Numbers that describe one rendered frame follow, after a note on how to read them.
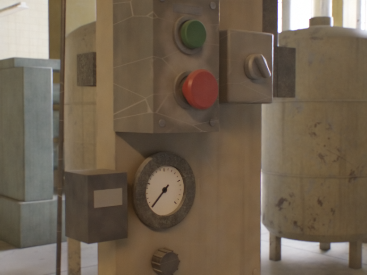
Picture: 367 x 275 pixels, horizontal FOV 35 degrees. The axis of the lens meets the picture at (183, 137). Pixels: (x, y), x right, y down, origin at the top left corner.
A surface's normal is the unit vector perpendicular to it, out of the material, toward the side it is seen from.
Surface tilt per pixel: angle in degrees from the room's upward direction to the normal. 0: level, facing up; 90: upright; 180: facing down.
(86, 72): 90
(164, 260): 90
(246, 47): 90
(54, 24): 90
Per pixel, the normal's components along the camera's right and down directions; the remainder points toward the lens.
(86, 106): -0.67, 0.04
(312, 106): -0.34, 0.04
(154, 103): 0.62, 0.04
